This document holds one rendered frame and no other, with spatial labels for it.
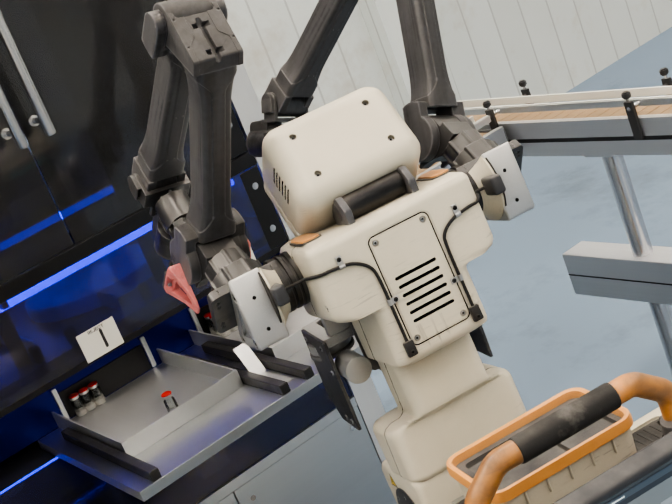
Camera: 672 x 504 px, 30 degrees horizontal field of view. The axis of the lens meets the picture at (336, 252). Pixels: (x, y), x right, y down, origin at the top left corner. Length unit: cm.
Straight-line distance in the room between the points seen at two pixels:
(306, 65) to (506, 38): 460
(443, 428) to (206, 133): 58
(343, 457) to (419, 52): 111
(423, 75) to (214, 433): 72
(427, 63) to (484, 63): 468
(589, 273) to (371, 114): 153
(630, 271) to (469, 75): 359
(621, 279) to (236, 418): 130
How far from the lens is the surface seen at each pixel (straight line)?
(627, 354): 397
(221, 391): 236
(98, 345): 252
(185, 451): 223
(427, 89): 205
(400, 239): 180
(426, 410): 191
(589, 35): 732
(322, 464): 282
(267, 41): 593
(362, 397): 285
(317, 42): 228
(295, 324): 256
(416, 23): 208
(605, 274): 326
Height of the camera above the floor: 174
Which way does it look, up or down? 17 degrees down
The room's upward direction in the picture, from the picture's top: 22 degrees counter-clockwise
